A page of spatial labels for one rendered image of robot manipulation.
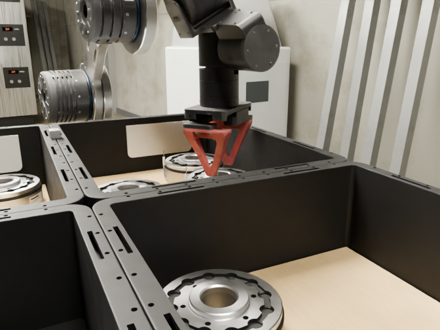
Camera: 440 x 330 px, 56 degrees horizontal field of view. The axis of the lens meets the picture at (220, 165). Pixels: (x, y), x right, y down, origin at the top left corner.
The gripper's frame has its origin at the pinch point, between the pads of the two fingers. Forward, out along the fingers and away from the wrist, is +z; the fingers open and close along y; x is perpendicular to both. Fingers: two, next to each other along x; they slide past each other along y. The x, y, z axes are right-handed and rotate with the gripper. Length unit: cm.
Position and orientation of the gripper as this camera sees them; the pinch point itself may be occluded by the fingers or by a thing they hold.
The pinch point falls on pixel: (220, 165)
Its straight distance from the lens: 63.7
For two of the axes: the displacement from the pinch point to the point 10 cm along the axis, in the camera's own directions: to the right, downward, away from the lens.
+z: 0.1, 9.6, 2.8
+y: 4.2, -2.6, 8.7
